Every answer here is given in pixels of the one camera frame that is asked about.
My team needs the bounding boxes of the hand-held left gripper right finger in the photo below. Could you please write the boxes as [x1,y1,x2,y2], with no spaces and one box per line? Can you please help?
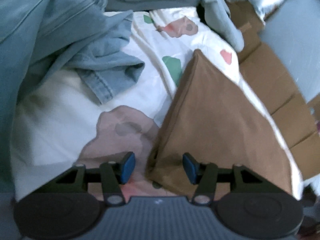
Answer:
[183,153,288,205]

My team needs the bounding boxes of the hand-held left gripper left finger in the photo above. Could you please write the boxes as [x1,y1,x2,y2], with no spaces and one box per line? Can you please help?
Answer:
[32,152,135,207]

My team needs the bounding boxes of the brown printed t-shirt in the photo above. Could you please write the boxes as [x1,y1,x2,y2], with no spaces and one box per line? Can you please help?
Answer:
[145,49,294,198]

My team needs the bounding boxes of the blue denim pants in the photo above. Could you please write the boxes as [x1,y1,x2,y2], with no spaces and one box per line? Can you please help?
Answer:
[0,0,145,198]

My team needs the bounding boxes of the bear print bedsheet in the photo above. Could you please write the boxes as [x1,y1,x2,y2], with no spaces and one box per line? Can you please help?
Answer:
[11,6,304,203]

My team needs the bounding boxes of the flattened cardboard box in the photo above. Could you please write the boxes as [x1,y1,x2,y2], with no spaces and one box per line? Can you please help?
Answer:
[225,0,320,180]

